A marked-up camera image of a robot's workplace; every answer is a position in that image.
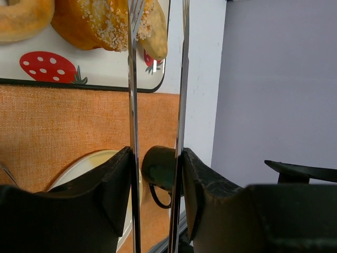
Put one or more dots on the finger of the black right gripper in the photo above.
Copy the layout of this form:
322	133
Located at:
294	173

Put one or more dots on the aluminium table frame rail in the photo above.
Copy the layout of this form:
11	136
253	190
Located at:
185	245

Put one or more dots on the large sugared orange bread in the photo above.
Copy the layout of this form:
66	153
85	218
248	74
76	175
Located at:
88	25

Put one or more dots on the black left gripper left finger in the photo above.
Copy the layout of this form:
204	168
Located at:
85	214

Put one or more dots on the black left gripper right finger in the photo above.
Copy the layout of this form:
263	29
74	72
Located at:
281	217

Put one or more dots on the white strawberry pattern tray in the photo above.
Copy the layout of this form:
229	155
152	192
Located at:
48	60

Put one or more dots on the silver metal tongs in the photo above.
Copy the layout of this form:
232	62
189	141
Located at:
135	11

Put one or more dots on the orange cloth placemat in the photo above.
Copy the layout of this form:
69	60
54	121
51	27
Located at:
45	130

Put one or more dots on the oblong pale bread roll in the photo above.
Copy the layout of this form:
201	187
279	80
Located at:
156	44

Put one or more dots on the lower ring bagel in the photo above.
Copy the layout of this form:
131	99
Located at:
22	20

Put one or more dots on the cream ceramic plate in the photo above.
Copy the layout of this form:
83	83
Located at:
82	166

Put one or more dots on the dark green mug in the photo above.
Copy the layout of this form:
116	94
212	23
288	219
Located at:
158	170

